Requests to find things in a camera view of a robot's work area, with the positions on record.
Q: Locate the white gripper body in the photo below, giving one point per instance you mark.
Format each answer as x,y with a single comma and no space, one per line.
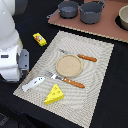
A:
13,62

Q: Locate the white toy fish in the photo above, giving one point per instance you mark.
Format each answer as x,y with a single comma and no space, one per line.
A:
35,82

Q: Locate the yellow butter box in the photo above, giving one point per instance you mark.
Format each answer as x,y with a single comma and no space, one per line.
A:
41,41

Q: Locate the yellow cheese wedge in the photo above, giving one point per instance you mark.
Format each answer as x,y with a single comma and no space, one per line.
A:
54,95

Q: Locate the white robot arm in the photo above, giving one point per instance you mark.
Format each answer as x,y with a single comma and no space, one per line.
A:
9,36

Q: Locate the round beige plate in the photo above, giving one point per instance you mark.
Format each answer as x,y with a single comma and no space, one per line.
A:
69,65

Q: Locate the woven beige placemat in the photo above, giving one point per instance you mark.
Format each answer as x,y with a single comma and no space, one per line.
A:
76,109

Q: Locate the small grey pot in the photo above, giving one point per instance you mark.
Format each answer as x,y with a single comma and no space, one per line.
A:
66,9

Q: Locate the large grey pot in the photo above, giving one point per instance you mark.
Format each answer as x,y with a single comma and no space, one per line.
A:
90,12

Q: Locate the brown wooden tray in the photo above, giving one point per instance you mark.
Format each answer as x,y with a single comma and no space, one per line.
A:
106,27

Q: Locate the beige bowl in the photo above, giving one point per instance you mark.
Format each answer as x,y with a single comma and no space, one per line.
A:
123,14

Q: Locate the fork with wooden handle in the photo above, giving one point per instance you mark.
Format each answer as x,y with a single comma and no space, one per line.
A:
69,81

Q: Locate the knife with wooden handle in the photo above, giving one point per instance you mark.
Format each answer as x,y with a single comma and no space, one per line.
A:
79,55

